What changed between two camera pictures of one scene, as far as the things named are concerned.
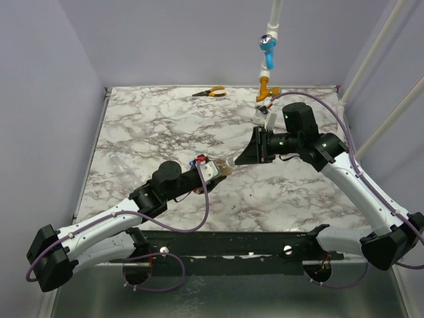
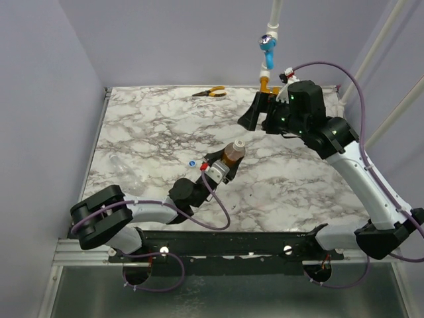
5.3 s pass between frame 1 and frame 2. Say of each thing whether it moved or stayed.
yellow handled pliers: stayed
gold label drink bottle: moved
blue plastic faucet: stayed
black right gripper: moved
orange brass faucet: stayed
